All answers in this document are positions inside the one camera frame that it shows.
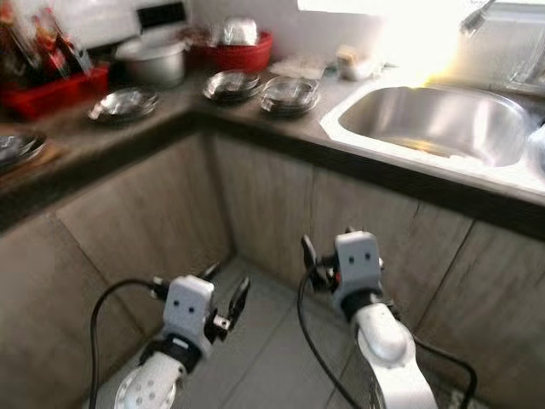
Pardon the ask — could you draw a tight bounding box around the stainless steel bowl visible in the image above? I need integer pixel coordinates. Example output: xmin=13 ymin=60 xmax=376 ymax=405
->
xmin=262 ymin=77 xmax=320 ymax=101
xmin=260 ymin=92 xmax=322 ymax=118
xmin=206 ymin=71 xmax=261 ymax=92

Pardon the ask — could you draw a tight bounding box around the stainless steel double sink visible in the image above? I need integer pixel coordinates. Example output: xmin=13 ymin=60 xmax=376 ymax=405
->
xmin=319 ymin=78 xmax=545 ymax=193

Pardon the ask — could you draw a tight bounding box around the small white cup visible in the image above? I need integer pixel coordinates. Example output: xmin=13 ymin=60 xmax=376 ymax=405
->
xmin=336 ymin=53 xmax=376 ymax=82

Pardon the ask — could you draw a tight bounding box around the crumpled white cloth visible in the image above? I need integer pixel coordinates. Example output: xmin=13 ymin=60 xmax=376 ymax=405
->
xmin=268 ymin=58 xmax=327 ymax=80

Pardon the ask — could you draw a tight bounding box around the brown woven mat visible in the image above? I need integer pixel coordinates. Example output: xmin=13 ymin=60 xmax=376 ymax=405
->
xmin=0 ymin=141 xmax=69 ymax=184

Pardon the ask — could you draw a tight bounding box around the large red plastic basin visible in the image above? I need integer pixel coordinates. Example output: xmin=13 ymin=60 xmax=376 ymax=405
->
xmin=194 ymin=32 xmax=273 ymax=73

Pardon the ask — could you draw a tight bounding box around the deep stainless steel dish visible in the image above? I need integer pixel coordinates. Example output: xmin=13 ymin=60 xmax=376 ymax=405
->
xmin=0 ymin=145 xmax=49 ymax=171

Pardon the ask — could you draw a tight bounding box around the shallow stainless steel plate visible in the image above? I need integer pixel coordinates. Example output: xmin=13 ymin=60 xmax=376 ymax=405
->
xmin=0 ymin=132 xmax=43 ymax=158

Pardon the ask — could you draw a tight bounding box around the large grey metal pot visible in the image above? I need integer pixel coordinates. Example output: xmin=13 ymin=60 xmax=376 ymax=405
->
xmin=115 ymin=36 xmax=188 ymax=88

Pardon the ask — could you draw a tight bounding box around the bright window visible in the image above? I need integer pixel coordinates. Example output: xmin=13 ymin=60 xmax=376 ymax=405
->
xmin=296 ymin=0 xmax=545 ymax=18

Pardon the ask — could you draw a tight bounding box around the stainless steel domed lid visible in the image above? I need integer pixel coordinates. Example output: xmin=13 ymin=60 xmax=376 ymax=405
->
xmin=217 ymin=17 xmax=261 ymax=48

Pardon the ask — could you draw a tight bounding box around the red plastic basket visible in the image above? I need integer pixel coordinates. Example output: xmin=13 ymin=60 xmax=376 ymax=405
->
xmin=0 ymin=64 xmax=110 ymax=122

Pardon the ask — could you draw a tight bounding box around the chrome gooseneck faucet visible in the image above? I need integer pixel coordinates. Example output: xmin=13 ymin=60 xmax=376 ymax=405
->
xmin=460 ymin=0 xmax=499 ymax=37

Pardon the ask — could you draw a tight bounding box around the dark sauce bottle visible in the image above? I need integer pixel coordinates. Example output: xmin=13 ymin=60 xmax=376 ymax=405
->
xmin=51 ymin=9 xmax=95 ymax=76
xmin=34 ymin=7 xmax=69 ymax=82
xmin=0 ymin=4 xmax=39 ymax=86

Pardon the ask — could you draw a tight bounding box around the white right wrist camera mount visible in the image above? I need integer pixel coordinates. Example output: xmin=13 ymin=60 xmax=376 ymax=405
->
xmin=332 ymin=231 xmax=384 ymax=295

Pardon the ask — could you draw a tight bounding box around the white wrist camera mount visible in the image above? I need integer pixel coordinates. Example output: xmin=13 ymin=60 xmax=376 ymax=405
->
xmin=162 ymin=274 xmax=216 ymax=342
xmin=332 ymin=231 xmax=384 ymax=295

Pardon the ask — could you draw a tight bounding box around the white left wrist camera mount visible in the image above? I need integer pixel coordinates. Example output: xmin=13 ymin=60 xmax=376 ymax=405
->
xmin=162 ymin=274 xmax=216 ymax=342

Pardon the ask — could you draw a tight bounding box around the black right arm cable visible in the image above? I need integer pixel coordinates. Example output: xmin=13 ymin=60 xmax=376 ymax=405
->
xmin=296 ymin=268 xmax=478 ymax=409

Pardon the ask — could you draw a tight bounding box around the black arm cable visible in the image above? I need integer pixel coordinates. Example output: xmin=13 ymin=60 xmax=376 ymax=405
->
xmin=89 ymin=279 xmax=169 ymax=409
xmin=296 ymin=268 xmax=478 ymax=409

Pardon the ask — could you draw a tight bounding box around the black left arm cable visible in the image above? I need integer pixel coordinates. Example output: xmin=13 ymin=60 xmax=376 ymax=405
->
xmin=89 ymin=279 xmax=169 ymax=409

